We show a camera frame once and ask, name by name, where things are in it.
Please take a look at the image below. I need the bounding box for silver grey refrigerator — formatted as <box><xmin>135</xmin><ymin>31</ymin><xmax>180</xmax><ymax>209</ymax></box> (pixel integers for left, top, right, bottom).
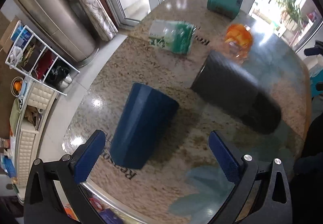
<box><xmin>15</xmin><ymin>0</ymin><xmax>99</xmax><ymax>67</ymax></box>

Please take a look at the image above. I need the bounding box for potted green plant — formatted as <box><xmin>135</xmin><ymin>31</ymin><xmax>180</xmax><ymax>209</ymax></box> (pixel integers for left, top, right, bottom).
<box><xmin>277</xmin><ymin>0</ymin><xmax>303</xmax><ymax>31</ymax></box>

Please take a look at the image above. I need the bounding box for clear green-label plastic bottle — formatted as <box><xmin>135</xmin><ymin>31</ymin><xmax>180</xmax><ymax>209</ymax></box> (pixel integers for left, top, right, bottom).
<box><xmin>148</xmin><ymin>20</ymin><xmax>196</xmax><ymax>55</ymax></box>

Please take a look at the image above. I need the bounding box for white tufted low cabinet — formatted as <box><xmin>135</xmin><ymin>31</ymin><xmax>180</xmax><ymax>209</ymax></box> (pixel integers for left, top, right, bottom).
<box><xmin>9</xmin><ymin>81</ymin><xmax>58</xmax><ymax>188</ymax></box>

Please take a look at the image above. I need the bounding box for bowl of oranges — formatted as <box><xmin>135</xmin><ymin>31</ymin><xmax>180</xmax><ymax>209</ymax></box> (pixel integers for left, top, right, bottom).
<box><xmin>10</xmin><ymin>77</ymin><xmax>26</xmax><ymax>97</ymax></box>

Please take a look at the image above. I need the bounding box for black cylindrical thermos bottle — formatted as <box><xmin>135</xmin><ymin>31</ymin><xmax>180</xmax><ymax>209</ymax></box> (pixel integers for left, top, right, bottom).
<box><xmin>191</xmin><ymin>50</ymin><xmax>281</xmax><ymax>134</ymax></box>

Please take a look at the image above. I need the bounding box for white wire shelf rack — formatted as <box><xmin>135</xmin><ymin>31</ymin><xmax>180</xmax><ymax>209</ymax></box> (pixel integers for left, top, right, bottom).
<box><xmin>1</xmin><ymin>19</ymin><xmax>79</xmax><ymax>96</ymax></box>

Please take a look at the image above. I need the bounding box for dark blue plastic cup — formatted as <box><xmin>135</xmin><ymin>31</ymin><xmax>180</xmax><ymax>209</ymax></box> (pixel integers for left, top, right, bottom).
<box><xmin>109</xmin><ymin>83</ymin><xmax>179</xmax><ymax>169</ymax></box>

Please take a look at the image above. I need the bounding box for orange translucent plastic container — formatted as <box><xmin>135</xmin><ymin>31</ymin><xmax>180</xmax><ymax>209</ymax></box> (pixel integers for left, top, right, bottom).
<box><xmin>224</xmin><ymin>24</ymin><xmax>254</xmax><ymax>59</ymax></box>

